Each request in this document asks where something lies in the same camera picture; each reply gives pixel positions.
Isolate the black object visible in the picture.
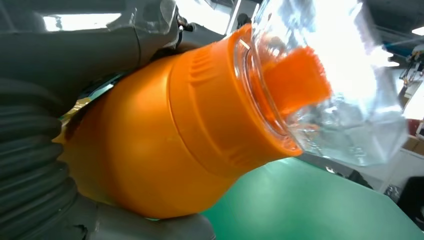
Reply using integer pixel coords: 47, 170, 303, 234
396, 176, 424, 230

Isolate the green table mat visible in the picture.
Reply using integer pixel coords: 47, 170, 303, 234
201, 156, 424, 240

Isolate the clear plastic hand cover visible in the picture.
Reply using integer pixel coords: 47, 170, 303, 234
99, 0, 180, 37

